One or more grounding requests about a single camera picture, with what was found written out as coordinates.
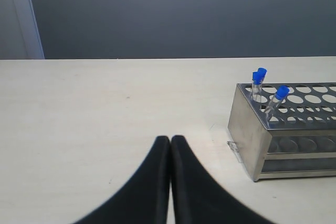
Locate stainless steel test tube rack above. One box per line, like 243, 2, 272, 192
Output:
228, 82, 335, 181

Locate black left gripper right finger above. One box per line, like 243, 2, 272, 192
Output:
171, 135, 271, 224

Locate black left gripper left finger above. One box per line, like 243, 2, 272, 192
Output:
76, 136, 170, 223

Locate blue-capped tube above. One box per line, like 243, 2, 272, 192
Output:
251, 71, 259, 102
264, 86, 289, 122
256, 67, 267, 102

